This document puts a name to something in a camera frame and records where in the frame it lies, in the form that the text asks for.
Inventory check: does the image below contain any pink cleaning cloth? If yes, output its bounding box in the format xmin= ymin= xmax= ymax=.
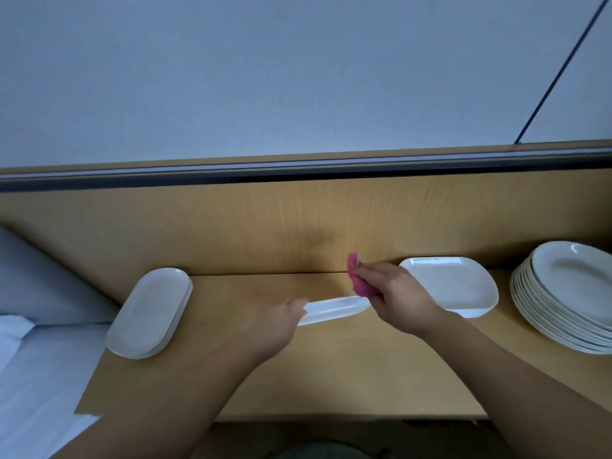
xmin=346 ymin=251 xmax=379 ymax=298

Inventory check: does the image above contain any white pillow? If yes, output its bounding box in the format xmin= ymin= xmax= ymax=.
xmin=0 ymin=313 xmax=36 ymax=374

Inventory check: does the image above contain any person's right forearm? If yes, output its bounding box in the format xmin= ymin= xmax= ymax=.
xmin=421 ymin=315 xmax=612 ymax=459

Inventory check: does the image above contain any person's left hand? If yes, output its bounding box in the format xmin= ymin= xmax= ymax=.
xmin=244 ymin=298 xmax=310 ymax=361

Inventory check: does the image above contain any black wall rail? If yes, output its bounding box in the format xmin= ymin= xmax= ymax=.
xmin=0 ymin=148 xmax=612 ymax=193

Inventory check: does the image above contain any stack of white round plates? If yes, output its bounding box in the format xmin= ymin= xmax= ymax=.
xmin=509 ymin=240 xmax=612 ymax=356

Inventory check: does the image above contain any person's left forearm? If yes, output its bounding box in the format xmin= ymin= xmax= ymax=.
xmin=52 ymin=330 xmax=269 ymax=459

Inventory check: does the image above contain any person's right hand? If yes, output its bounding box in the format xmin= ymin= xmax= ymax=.
xmin=352 ymin=261 xmax=451 ymax=339

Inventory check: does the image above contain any grey upholstered headboard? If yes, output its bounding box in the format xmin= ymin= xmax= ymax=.
xmin=0 ymin=224 xmax=120 ymax=327

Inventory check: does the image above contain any white glossy rectangular plate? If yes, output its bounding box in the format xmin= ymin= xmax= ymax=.
xmin=296 ymin=295 xmax=372 ymax=328
xmin=105 ymin=267 xmax=194 ymax=360

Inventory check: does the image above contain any white bed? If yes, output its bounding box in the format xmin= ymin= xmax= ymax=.
xmin=0 ymin=324 xmax=111 ymax=459

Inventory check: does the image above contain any stack of white rectangular plates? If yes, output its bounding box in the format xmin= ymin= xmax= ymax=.
xmin=398 ymin=256 xmax=500 ymax=319

